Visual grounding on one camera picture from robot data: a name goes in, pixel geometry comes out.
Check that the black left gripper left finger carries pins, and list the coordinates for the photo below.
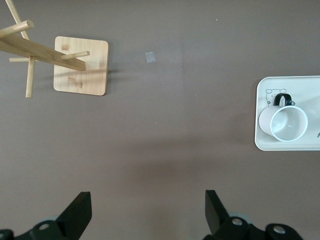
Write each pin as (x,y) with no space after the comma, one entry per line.
(72,220)

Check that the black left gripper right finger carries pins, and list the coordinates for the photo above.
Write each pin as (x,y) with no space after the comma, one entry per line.
(220,222)

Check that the white smiley face mug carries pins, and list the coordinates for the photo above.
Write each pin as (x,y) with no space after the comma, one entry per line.
(266,120)

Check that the cream rabbit print tray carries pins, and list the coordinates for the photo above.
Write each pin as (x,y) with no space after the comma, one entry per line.
(307,85)

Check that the wooden mug tree stand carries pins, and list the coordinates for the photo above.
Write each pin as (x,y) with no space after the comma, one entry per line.
(82,80)

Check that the small clear tape patch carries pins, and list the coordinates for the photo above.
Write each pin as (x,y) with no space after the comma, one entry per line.
(150,57)

